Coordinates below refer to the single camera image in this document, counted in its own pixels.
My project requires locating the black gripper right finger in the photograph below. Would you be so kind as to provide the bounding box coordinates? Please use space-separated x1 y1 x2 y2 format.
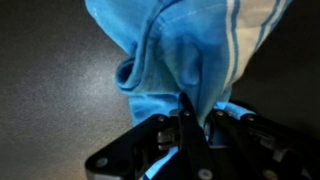
204 109 320 180

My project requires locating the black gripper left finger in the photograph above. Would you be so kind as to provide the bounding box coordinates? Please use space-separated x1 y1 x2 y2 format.
84 93 214 180

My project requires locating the blue white striped towel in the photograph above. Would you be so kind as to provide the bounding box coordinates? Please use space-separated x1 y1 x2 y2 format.
84 0 294 180

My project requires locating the round black table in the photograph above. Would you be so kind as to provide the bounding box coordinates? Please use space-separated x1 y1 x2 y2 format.
0 0 320 180

